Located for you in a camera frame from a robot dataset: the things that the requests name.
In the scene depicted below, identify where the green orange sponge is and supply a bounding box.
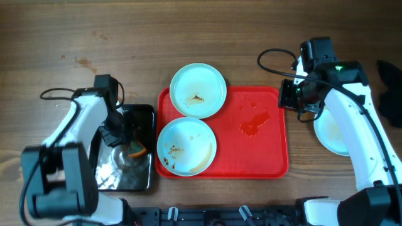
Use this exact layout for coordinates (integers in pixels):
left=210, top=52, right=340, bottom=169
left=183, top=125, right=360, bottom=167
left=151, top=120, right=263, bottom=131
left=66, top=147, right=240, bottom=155
left=128, top=141, right=147, bottom=159

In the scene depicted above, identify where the light blue plate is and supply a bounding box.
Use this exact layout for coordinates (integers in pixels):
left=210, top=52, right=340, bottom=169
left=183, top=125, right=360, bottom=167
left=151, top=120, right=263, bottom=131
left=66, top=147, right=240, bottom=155
left=313, top=107, right=349, bottom=156
left=156, top=117, right=217, bottom=177
left=170, top=63, right=227, bottom=119

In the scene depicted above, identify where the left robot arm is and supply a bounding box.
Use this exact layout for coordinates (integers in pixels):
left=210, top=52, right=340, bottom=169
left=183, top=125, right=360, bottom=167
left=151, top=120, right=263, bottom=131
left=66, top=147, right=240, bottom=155
left=19, top=74, right=141, bottom=225

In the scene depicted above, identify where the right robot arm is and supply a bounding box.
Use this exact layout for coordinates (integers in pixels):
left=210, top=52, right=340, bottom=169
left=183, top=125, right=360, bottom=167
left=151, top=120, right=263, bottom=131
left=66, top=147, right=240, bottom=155
left=278, top=37, right=401, bottom=225

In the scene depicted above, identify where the black water tray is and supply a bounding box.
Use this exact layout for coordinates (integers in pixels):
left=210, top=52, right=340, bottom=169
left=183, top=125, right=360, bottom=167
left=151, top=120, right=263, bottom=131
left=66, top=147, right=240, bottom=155
left=87, top=104, right=156, bottom=191

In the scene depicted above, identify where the red plastic tray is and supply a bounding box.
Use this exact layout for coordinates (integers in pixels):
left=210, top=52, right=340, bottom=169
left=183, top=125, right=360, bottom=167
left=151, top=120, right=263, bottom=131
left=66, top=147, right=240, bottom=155
left=155, top=86, right=289, bottom=180

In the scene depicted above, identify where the black cloth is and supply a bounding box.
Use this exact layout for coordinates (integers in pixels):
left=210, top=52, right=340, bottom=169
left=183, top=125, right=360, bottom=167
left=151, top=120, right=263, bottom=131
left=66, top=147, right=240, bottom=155
left=377, top=60, right=401, bottom=128

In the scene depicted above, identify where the light blue top plate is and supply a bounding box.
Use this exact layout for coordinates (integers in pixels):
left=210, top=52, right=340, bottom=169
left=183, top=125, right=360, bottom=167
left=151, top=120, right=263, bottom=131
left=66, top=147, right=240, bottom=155
left=170, top=63, right=227, bottom=119

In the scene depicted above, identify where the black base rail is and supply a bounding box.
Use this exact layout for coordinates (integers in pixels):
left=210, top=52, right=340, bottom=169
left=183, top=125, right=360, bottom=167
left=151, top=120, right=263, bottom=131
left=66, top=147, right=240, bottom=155
left=131, top=205, right=308, bottom=226

